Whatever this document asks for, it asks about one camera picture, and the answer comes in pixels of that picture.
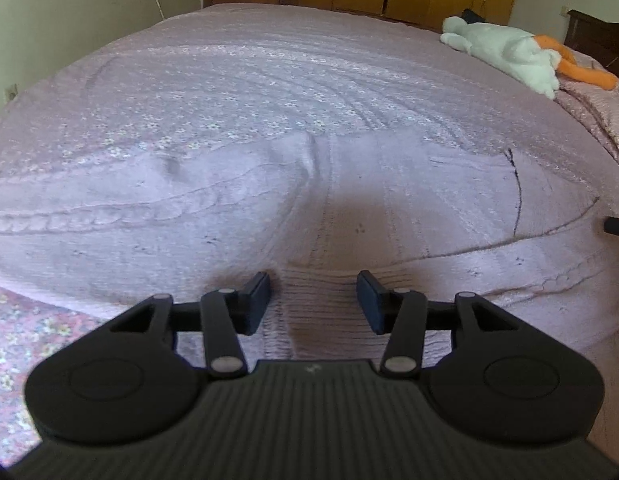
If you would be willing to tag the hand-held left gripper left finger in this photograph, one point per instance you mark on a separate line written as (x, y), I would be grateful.
(253, 305)

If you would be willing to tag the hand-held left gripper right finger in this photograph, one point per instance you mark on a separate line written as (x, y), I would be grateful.
(372, 305)

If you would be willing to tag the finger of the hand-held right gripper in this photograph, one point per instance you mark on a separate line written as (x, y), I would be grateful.
(618, 225)

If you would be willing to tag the pink knit sweater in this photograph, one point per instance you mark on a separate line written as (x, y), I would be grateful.
(339, 210)

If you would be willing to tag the dark wooden headboard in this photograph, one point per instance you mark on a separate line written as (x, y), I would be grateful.
(594, 35)

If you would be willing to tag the white and orange plush toy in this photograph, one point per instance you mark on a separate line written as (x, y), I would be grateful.
(504, 50)

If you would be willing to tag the dark cloth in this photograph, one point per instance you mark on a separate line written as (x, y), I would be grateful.
(473, 15)

